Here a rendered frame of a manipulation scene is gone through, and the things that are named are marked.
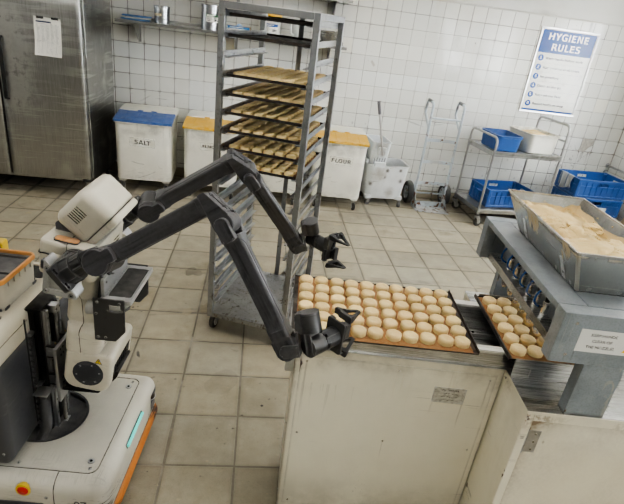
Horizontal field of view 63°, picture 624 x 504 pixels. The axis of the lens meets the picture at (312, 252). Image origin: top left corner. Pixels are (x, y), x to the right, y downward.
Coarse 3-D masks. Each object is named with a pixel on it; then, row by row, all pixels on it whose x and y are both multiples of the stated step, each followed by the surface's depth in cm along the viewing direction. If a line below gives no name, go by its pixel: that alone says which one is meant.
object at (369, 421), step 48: (336, 384) 169; (384, 384) 169; (432, 384) 168; (480, 384) 168; (288, 432) 179; (336, 432) 178; (384, 432) 178; (432, 432) 177; (480, 432) 177; (288, 480) 188; (336, 480) 188; (384, 480) 188; (432, 480) 187
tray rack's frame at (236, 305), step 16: (304, 16) 225; (336, 16) 255; (336, 48) 284; (336, 64) 288; (336, 80) 292; (320, 176) 316; (320, 192) 320; (240, 288) 330; (272, 288) 335; (224, 304) 310; (240, 304) 312; (240, 320) 297; (256, 320) 298; (288, 320) 302
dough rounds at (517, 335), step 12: (480, 300) 193; (492, 300) 190; (504, 300) 192; (492, 312) 184; (504, 312) 185; (516, 312) 185; (504, 324) 175; (516, 324) 179; (528, 324) 179; (504, 336) 169; (516, 336) 169; (528, 336) 170; (540, 336) 171; (516, 348) 162; (528, 348) 164; (540, 348) 164; (540, 360) 161
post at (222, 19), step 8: (224, 0) 230; (224, 8) 231; (224, 16) 233; (224, 24) 234; (224, 40) 238; (224, 48) 240; (224, 64) 244; (216, 72) 244; (216, 80) 245; (216, 88) 247; (216, 96) 248; (216, 104) 250; (216, 112) 251; (216, 120) 253; (216, 128) 255; (216, 136) 256; (216, 144) 258; (216, 152) 260; (216, 184) 267; (216, 192) 268; (208, 280) 292; (208, 288) 294; (208, 296) 296; (208, 304) 298; (208, 312) 300
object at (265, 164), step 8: (312, 152) 306; (256, 160) 279; (264, 160) 277; (272, 160) 278; (280, 160) 282; (256, 168) 263; (264, 168) 263; (272, 168) 267; (280, 168) 266; (288, 168) 275; (296, 168) 270
